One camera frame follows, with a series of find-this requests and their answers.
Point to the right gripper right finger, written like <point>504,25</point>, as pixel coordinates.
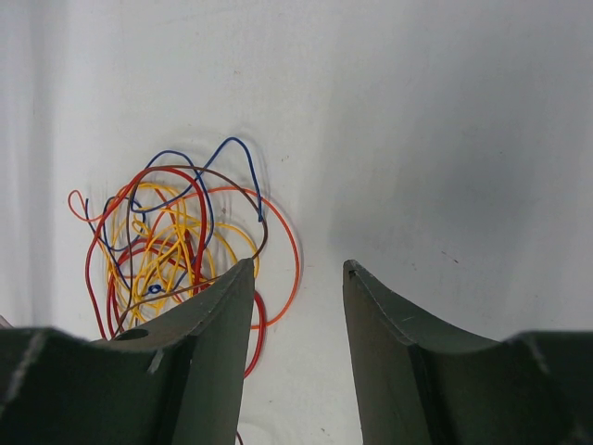
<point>421,380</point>

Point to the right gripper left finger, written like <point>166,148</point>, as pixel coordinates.
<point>177,379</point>

